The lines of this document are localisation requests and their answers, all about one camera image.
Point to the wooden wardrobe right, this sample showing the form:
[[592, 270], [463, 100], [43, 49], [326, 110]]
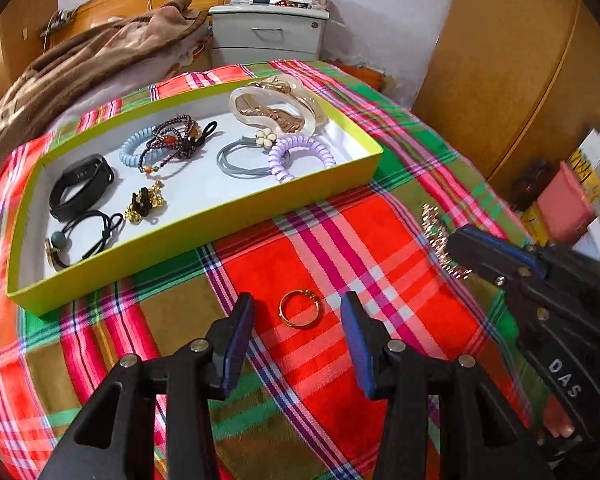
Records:
[[512, 82]]

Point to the clear beige hair claw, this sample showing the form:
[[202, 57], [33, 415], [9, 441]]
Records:
[[281, 103]]

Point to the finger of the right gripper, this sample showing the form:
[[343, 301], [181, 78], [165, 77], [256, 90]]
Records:
[[492, 259], [510, 242]]

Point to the brown paw print blanket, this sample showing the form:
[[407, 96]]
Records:
[[97, 66]]

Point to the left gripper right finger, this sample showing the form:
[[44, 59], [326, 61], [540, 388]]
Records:
[[481, 436]]

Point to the orange wooden stool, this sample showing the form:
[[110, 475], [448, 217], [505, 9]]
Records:
[[376, 79]]

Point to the rose gold hair clip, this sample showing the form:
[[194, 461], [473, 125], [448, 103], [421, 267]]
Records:
[[437, 235]]

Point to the yellow-green cardboard tray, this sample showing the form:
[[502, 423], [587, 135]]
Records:
[[202, 203]]

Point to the right hand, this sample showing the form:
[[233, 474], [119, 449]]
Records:
[[556, 420]]

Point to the wooden wardrobe left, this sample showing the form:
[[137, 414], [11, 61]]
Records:
[[21, 23]]

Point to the plaid red green cloth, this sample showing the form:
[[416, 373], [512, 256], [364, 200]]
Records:
[[297, 412]]

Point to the pink waste bin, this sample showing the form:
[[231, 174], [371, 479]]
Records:
[[564, 207]]

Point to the black gold charm scrunchie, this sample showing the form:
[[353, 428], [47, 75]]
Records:
[[143, 202]]

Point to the wooden wardrobe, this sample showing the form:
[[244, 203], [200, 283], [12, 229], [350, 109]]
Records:
[[512, 82], [21, 23]]

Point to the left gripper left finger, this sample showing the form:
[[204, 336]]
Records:
[[112, 437]]

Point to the black fitness band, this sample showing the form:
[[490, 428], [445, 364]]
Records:
[[79, 187]]

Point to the grey bedside cabinet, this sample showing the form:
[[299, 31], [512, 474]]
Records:
[[251, 34]]

